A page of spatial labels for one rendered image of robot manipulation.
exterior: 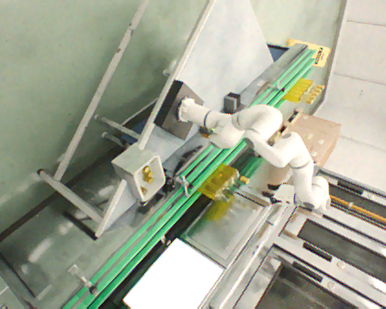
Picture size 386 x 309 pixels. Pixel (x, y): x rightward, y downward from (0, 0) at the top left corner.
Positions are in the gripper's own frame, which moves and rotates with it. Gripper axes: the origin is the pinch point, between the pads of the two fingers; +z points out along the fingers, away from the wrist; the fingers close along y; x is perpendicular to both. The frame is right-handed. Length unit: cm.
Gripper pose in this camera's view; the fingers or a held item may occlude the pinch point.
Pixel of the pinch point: (268, 190)
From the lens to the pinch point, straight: 146.4
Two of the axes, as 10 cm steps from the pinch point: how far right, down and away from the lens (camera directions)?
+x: -3.7, -8.0, -4.7
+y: 6.2, -5.9, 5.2
